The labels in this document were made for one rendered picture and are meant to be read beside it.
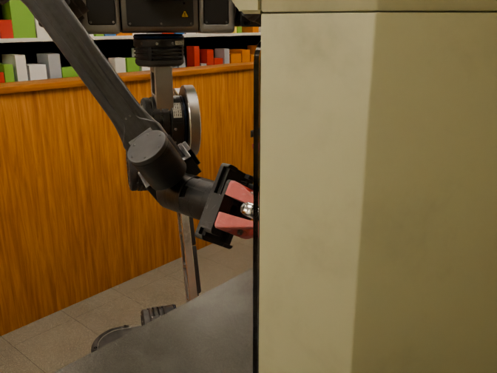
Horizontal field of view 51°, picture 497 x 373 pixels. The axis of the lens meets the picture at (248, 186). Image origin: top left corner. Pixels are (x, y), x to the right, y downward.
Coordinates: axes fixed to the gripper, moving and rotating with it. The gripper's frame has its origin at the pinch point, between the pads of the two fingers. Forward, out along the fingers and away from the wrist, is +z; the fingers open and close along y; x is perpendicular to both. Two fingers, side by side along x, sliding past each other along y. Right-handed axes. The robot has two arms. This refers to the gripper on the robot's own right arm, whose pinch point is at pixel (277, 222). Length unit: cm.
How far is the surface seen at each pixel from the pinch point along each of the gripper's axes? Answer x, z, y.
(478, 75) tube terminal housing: -13.2, 22.4, 14.4
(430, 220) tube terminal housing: -8.5, 20.7, 3.3
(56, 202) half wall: 91, -190, -15
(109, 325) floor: 124, -160, -62
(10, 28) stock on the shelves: 60, -242, 59
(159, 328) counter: 10.4, -21.7, -20.9
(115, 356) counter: 2.9, -21.0, -25.4
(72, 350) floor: 104, -155, -74
